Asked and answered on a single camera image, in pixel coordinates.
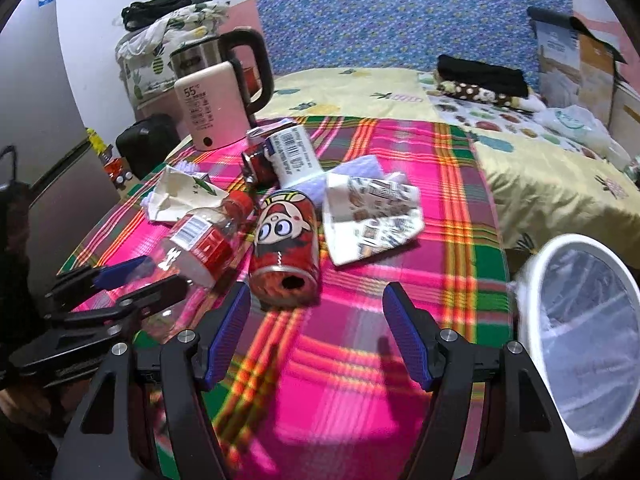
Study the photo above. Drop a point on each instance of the red cartoon drink can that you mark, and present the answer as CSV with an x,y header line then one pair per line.
x,y
285,267

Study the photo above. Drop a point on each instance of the pineapple print covered bundle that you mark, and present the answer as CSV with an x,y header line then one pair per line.
x,y
144,56

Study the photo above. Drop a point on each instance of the clear plastic bottle red label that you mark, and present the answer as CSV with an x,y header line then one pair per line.
x,y
200,246

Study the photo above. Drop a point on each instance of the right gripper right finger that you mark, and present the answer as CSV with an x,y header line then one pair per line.
x,y
521,433

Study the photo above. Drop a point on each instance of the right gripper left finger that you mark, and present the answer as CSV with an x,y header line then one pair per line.
x,y
109,436

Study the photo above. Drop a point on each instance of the white plastic bag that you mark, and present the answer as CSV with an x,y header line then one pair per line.
x,y
578,124

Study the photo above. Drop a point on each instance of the plaid pink tablecloth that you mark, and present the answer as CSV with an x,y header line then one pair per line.
x,y
321,392

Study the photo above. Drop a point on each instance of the printed paper bag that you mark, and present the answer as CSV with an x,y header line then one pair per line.
x,y
363,217

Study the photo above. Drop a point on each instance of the white paper wrapper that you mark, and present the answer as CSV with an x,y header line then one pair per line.
x,y
180,189

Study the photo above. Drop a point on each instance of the pink strawberry milk carton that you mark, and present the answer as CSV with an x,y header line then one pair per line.
x,y
256,168

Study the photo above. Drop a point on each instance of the cardboard box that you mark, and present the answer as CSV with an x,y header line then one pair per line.
x,y
575,66

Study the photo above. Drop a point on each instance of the grey refrigerator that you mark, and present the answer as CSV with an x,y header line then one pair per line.
x,y
40,118

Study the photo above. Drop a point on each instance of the black case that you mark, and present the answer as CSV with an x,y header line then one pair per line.
x,y
146,143

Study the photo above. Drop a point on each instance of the white electric kettle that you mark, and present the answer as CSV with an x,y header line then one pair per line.
x,y
212,89

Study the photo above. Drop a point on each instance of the fruit print pillow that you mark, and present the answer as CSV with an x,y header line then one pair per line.
x,y
476,117

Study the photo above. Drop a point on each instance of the black folded cloth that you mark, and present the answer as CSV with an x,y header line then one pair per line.
x,y
495,78

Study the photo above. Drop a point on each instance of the brown polka dot cloth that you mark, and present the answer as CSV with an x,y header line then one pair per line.
x,y
474,93

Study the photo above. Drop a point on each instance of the purple blueberry milk carton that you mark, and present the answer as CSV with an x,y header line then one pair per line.
x,y
292,156

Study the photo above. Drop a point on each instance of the clear trash bag liner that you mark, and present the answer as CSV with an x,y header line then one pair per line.
x,y
589,336

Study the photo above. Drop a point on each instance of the black bag on bundle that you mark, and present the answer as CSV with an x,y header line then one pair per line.
x,y
141,14

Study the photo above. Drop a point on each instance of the white trash bin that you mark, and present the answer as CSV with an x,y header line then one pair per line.
x,y
527,287

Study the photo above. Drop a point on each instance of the blue patterned headboard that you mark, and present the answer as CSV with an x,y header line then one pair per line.
x,y
304,34

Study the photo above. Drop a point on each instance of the yellow pineapple bed sheet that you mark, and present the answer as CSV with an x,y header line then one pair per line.
x,y
540,190

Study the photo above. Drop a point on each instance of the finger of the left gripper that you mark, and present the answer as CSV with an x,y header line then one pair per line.
x,y
128,312
72,288

